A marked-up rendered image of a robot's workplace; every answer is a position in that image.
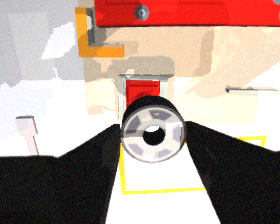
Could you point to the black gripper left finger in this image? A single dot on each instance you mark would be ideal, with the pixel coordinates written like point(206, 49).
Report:
point(72, 188)

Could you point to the black tyre with grey wheel rim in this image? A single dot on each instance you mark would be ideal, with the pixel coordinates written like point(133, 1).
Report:
point(157, 146)

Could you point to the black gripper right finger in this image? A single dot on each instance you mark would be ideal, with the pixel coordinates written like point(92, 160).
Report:
point(242, 179)

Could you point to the yellow rectangular outline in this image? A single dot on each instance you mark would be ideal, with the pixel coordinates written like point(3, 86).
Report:
point(122, 177)

